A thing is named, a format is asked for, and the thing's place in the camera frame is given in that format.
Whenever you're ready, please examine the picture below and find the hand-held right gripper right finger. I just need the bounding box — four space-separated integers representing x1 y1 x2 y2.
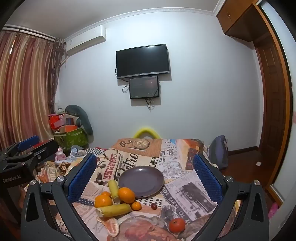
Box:
193 153 270 241

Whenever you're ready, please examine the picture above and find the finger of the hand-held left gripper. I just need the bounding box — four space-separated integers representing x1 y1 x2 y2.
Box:
23 140 59 163
7 136 40 151

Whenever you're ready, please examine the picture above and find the flat red box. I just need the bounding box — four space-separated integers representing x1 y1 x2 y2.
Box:
32 141 50 149

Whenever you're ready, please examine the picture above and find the blue backpack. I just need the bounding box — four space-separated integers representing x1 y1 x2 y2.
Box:
208 135 229 170

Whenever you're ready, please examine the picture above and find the orange box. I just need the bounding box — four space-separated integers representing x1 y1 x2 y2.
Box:
60 125 78 133

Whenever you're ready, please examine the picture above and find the yellow-green sugarcane piece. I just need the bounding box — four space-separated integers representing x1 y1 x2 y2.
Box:
96 203 133 218
108 179 121 202

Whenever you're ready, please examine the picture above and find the white air conditioner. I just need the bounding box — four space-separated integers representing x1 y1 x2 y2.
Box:
64 25 107 56

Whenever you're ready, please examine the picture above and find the purple plate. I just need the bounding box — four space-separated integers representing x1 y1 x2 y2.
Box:
118 166 164 198

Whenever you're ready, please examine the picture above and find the light blue cloth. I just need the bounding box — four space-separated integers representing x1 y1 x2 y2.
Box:
69 146 86 158

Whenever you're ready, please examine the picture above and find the large orange with sticker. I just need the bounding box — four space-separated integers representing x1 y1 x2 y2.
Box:
117 187 136 204

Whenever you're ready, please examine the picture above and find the small black monitor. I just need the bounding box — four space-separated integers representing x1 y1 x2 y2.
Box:
129 75 160 100

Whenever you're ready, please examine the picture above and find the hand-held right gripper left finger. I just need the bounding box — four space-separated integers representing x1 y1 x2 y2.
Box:
20 153 97 241

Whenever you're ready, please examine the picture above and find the green patterned box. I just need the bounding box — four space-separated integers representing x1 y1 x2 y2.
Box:
54 127 90 152

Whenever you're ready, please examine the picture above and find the striped brown curtain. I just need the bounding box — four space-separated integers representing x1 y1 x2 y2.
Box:
0 30 67 151

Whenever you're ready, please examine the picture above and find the pink cloth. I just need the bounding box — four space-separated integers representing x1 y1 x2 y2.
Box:
268 203 279 220

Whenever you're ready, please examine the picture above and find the patterned blanket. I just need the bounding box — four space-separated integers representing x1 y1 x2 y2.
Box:
35 160 74 186

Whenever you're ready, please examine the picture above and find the wooden overhead cabinet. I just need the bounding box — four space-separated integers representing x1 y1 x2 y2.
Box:
216 0 270 42

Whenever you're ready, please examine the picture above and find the pink toy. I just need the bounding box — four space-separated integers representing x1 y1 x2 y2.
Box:
55 148 66 161

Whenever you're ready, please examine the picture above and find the yellow chair back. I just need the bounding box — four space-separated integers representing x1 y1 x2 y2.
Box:
133 126 160 140

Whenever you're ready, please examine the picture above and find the wooden door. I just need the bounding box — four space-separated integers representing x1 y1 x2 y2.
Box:
252 2 292 202

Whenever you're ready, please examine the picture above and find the printed tablecloth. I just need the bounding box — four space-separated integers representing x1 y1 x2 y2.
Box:
35 138 242 241

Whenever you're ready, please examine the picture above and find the black wall television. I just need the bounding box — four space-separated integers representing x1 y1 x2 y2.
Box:
116 44 171 79

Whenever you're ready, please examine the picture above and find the white curtain rail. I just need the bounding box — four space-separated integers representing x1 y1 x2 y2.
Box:
2 26 57 43

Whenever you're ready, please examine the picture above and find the red tomato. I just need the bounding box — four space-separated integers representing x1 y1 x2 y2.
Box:
169 218 186 233

